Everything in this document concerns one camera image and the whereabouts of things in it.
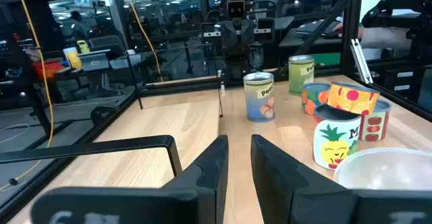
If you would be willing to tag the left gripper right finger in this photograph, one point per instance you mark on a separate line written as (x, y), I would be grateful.
(297, 200)

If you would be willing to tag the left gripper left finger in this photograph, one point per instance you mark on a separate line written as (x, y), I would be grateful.
(189, 203)

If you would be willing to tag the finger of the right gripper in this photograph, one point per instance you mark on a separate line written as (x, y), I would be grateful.
(263, 29)
(212, 31)

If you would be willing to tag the green label tin can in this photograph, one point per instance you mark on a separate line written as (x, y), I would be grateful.
(300, 77)

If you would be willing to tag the blue white peaches can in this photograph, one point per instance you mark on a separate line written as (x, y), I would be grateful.
(258, 99)

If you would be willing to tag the small oranges tin can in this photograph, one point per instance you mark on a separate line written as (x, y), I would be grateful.
(312, 99)

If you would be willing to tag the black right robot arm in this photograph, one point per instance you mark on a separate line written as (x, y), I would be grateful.
(236, 67)

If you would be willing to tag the green board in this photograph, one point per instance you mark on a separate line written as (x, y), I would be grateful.
(325, 59)

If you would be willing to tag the white plastic bowl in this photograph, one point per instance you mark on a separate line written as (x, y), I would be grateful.
(388, 170)

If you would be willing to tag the silver aluminium bar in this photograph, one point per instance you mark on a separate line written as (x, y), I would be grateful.
(362, 62)

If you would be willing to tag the grey laptop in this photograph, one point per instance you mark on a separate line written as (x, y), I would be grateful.
(95, 62)

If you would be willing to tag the black stool base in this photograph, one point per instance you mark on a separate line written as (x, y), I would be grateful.
(103, 114)

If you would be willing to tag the yellow green bottle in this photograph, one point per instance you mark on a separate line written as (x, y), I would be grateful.
(83, 46)

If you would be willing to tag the person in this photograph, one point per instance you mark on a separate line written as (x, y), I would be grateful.
(77, 26)

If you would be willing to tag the jug with orange liquid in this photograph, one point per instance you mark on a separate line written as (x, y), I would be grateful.
(72, 58)

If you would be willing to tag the black drawer cabinet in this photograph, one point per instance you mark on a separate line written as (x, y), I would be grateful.
(401, 80)

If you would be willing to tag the red orange bin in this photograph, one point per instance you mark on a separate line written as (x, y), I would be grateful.
(49, 69)

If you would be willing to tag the black aluminium table frame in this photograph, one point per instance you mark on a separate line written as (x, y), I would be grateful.
(351, 31)

